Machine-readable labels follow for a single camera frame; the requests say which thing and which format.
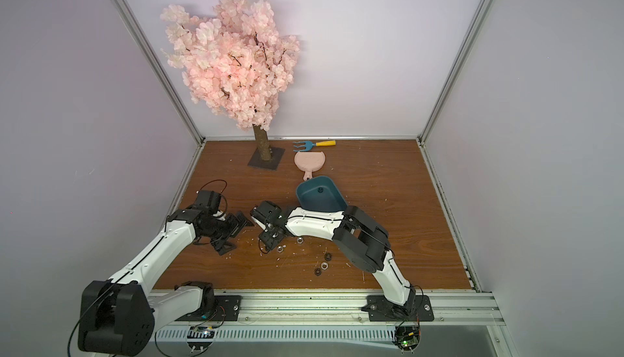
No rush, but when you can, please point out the teal plastic storage box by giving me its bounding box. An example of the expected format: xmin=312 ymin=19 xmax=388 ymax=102
xmin=296 ymin=176 xmax=348 ymax=212

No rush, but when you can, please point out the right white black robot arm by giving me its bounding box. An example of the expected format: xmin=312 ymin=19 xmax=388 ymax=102
xmin=250 ymin=201 xmax=418 ymax=312

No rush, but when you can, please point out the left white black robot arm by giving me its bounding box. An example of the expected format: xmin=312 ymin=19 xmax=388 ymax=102
xmin=68 ymin=191 xmax=252 ymax=356

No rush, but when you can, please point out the pink toy dustpan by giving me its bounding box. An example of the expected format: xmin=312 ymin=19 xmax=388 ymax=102
xmin=294 ymin=152 xmax=326 ymax=181

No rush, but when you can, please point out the blue yellow toy rake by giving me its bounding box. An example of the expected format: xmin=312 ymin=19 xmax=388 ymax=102
xmin=292 ymin=140 xmax=336 ymax=152

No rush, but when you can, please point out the left circuit board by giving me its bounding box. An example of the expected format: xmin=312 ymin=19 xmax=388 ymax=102
xmin=186 ymin=325 xmax=216 ymax=355

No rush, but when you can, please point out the circuit board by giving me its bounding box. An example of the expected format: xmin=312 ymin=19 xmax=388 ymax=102
xmin=393 ymin=326 xmax=421 ymax=353
xmin=186 ymin=325 xmax=216 ymax=355

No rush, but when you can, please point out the pink artificial blossom tree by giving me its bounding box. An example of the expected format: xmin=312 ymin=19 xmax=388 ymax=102
xmin=160 ymin=0 xmax=300 ymax=166

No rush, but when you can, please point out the right circuit board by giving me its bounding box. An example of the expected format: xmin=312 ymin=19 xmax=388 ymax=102
xmin=393 ymin=326 xmax=421 ymax=353

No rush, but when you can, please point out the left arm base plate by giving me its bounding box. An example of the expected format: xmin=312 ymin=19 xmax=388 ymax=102
xmin=175 ymin=295 xmax=243 ymax=323

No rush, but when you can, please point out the aluminium front rail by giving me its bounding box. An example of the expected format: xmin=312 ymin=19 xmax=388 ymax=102
xmin=104 ymin=290 xmax=503 ymax=327

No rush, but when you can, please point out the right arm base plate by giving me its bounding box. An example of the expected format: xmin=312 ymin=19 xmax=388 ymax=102
xmin=361 ymin=295 xmax=435 ymax=322

